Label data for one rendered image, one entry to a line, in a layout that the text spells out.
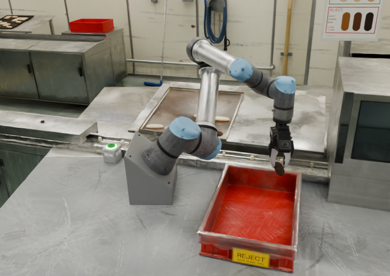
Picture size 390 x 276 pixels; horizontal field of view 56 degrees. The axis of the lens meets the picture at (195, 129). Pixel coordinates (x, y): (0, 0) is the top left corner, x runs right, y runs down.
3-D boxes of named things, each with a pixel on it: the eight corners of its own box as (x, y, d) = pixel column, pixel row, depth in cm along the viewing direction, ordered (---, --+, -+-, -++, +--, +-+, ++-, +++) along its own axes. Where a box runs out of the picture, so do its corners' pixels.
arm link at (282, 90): (284, 73, 138) (302, 78, 132) (282, 100, 143) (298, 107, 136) (268, 76, 135) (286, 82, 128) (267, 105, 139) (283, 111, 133)
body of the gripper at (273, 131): (287, 139, 149) (289, 112, 144) (291, 149, 141) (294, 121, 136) (268, 139, 149) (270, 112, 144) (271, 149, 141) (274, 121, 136)
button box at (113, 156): (103, 168, 188) (100, 149, 183) (111, 160, 195) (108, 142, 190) (117, 170, 186) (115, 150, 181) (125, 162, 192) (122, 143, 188)
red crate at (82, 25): (69, 32, 508) (68, 22, 502) (82, 27, 539) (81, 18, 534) (103, 32, 497) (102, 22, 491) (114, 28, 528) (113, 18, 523)
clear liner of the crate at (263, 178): (194, 256, 125) (194, 233, 121) (224, 180, 167) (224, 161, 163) (296, 276, 116) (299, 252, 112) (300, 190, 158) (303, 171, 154)
